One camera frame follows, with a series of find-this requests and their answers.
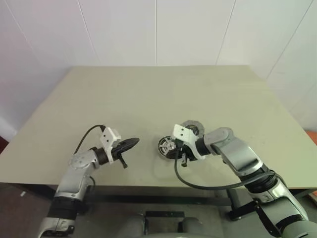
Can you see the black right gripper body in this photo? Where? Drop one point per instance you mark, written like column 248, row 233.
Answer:
column 190, row 155

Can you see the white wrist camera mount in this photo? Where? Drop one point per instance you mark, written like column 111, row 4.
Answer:
column 109, row 135
column 182, row 131

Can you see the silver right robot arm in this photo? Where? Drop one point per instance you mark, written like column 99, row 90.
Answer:
column 235, row 148

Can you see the small orange object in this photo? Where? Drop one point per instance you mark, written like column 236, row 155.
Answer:
column 312, row 194

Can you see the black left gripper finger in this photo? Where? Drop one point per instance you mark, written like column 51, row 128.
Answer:
column 125, row 149
column 130, row 142

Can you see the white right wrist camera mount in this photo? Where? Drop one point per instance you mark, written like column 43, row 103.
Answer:
column 182, row 131

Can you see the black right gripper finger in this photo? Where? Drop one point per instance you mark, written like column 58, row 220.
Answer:
column 177, row 152

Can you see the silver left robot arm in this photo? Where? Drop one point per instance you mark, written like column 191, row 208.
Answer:
column 79, row 161

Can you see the grey rounded shape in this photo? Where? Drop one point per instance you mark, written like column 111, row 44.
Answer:
column 136, row 225
column 192, row 228

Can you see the silver round spoked rotor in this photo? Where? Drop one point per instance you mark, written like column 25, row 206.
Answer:
column 164, row 146

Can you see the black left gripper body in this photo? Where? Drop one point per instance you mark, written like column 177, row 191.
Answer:
column 117, row 151

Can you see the black metal table frame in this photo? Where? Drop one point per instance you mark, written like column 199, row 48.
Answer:
column 148, row 198

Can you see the dark red object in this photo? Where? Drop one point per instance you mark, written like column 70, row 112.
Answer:
column 3, row 145

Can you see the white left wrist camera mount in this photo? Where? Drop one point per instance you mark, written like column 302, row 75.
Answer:
column 109, row 135

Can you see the grey round wheel part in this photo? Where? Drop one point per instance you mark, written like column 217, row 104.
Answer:
column 198, row 127

